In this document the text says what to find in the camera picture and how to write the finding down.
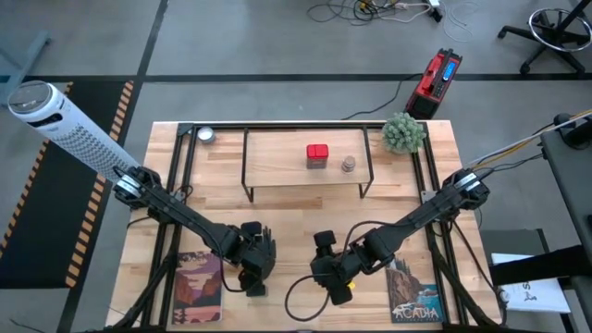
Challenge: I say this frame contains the black side table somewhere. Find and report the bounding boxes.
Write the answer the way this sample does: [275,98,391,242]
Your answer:
[479,129,592,333]

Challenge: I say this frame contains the white tower fan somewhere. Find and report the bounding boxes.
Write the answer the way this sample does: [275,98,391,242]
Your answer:
[7,80,142,184]

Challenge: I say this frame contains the black mat orange striped edge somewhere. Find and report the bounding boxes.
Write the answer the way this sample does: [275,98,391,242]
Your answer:
[0,80,136,290]

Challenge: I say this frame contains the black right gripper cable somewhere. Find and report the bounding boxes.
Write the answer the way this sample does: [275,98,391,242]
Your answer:
[283,219,418,323]

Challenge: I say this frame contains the white paper sheet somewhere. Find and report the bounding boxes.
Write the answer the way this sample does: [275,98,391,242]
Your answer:
[490,253,574,315]

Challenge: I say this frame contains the yellow white cable bundle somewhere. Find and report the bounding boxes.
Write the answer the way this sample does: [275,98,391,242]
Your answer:
[466,108,592,173]

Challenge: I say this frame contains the red smoked paprika tin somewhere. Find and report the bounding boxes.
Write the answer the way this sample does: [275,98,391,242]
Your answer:
[305,143,330,170]

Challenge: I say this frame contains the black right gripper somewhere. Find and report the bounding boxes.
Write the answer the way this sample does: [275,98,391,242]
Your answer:
[308,229,371,307]

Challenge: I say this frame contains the Acadia postcard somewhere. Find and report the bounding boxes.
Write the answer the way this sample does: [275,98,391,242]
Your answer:
[384,256,446,325]

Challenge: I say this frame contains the red black power station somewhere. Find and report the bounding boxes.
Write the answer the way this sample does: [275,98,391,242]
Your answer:
[403,47,464,121]

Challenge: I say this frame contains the black office chair base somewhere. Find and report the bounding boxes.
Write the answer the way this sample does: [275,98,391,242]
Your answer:
[497,0,592,76]

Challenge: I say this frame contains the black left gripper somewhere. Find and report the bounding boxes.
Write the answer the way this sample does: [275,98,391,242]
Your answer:
[229,220,278,298]

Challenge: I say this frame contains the black rounded object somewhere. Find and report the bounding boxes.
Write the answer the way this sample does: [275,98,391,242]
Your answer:
[553,112,592,150]

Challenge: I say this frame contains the black power station cable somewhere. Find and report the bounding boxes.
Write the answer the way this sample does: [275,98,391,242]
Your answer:
[340,72,425,121]

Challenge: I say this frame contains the black floor cable tangle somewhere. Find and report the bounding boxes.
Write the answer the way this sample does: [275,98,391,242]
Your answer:
[306,0,431,27]

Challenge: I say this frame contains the canyon landscape postcard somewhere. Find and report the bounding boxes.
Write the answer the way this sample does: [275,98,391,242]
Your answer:
[171,250,225,326]

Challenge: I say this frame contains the wooden shelf black metal legs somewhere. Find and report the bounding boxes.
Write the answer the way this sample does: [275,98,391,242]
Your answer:
[240,125,376,204]

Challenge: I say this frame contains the small round grey pot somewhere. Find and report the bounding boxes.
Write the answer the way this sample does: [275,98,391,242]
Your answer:
[196,126,217,145]

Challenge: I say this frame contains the green potted plant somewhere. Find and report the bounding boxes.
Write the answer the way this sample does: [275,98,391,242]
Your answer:
[381,112,428,156]

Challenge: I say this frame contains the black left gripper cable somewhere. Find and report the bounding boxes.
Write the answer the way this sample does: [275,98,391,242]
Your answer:
[216,256,249,294]

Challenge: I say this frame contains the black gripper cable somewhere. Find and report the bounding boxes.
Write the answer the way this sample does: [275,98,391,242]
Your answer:
[216,256,249,294]
[283,219,418,323]

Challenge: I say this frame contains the white floor cable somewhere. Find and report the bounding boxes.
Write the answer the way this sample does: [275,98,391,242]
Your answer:
[441,0,485,43]

